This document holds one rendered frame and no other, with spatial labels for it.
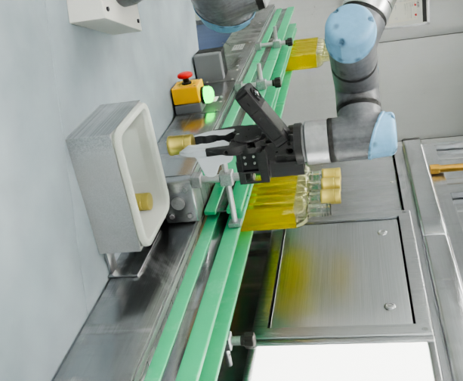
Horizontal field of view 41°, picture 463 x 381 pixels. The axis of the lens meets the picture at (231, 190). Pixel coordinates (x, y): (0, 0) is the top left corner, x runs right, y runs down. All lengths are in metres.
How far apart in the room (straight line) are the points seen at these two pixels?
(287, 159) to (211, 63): 0.83
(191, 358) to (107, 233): 0.28
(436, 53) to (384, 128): 6.36
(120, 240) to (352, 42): 0.51
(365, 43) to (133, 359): 0.57
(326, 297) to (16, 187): 0.68
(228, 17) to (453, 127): 6.54
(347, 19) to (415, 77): 6.47
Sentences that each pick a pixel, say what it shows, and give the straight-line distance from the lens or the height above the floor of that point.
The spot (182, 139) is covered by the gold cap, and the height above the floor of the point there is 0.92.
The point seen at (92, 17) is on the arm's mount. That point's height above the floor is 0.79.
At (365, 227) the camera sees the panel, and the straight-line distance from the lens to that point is 1.54.
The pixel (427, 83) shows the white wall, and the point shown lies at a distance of 7.47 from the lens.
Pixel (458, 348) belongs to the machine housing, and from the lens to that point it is 1.20.
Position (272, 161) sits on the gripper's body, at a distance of 1.08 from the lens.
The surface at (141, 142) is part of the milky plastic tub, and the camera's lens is 1.19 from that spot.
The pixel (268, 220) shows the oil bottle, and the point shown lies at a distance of 1.36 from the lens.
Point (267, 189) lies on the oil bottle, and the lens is 1.43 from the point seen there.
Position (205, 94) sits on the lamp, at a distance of 1.61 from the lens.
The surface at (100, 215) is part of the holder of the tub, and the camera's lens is 1.10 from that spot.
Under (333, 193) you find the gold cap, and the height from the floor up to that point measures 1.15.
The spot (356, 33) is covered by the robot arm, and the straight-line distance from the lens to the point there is 0.95.
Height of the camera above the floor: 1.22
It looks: 12 degrees down
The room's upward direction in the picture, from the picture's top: 85 degrees clockwise
